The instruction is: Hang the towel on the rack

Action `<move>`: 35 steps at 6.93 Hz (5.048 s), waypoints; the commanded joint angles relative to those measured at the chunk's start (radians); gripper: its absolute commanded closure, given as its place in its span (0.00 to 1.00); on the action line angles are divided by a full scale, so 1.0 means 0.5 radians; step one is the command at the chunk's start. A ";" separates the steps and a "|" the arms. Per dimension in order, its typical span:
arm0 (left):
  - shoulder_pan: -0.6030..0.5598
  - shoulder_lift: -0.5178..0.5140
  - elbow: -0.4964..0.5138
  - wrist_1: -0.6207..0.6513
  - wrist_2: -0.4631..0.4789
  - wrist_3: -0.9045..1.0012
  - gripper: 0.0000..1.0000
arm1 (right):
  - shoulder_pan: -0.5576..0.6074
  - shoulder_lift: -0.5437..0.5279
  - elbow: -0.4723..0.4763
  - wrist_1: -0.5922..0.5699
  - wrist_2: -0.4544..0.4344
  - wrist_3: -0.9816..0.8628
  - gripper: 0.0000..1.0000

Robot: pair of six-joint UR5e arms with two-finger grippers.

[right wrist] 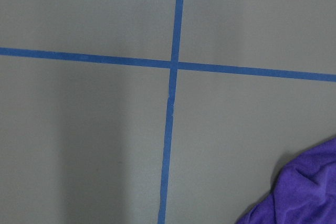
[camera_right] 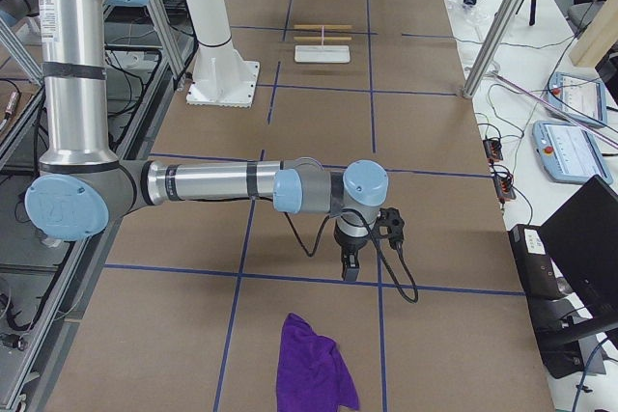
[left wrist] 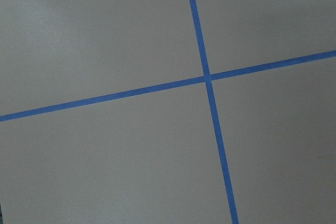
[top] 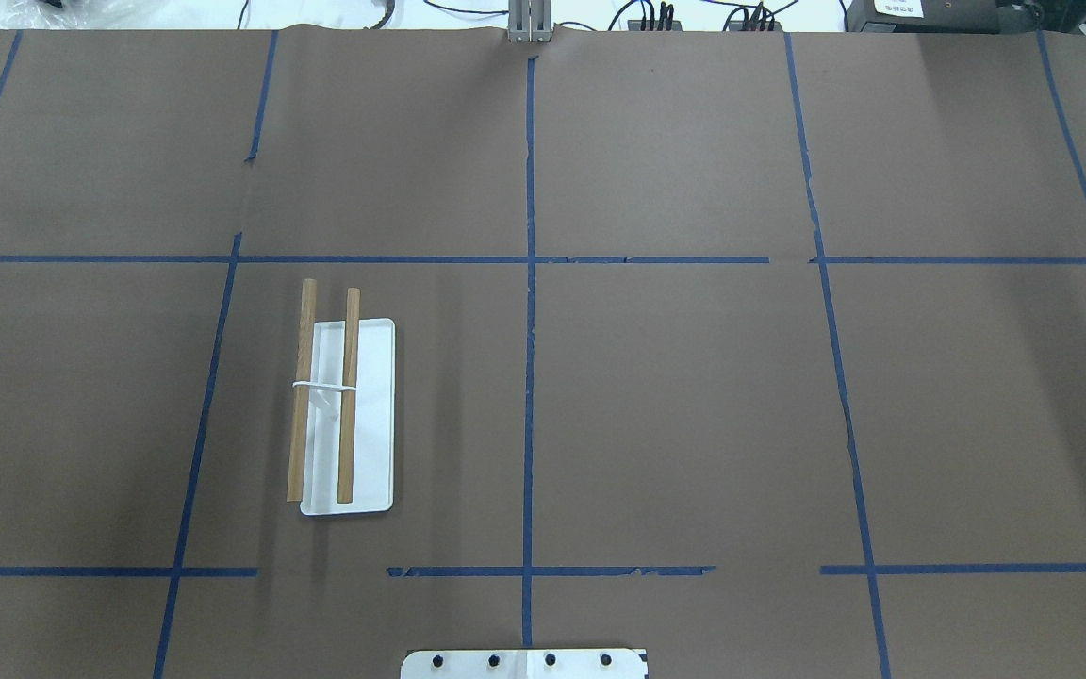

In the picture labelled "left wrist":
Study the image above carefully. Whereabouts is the brown paper table cover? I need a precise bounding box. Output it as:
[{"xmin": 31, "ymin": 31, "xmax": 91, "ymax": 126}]
[{"xmin": 1, "ymin": 0, "xmax": 335, "ymax": 223}]

